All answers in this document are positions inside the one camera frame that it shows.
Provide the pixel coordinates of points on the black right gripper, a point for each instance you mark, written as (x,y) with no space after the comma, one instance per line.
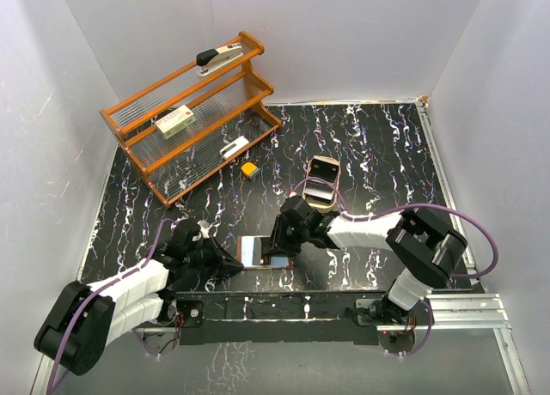
(278,241)

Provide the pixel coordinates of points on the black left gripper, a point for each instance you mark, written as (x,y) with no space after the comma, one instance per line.
(222,259)

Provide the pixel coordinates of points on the brown leather card holder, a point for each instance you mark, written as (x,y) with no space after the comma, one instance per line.
(251,252)

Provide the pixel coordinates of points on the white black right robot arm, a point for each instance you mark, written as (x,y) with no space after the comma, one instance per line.
(429,248)

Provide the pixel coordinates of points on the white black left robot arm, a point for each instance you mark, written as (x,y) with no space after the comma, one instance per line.
(86,318)

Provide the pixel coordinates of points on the cream oval card tray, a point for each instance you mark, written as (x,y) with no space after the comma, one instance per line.
(321,182)

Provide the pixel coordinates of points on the yellow grey eraser block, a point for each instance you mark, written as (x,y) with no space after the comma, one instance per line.
(249,170)

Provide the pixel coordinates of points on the small white black device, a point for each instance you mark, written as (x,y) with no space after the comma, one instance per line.
(230,149)

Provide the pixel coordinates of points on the orange wooden shelf rack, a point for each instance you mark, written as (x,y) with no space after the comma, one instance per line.
(228,104)

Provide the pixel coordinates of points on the white staples box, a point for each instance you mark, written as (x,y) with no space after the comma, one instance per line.
(175,121)

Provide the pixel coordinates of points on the black white stapler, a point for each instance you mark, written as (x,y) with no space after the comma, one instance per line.
(212,60)

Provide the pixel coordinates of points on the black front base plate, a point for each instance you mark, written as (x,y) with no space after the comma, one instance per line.
(274,317)

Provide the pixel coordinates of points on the aluminium frame rail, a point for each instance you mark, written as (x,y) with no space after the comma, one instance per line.
(455,311)

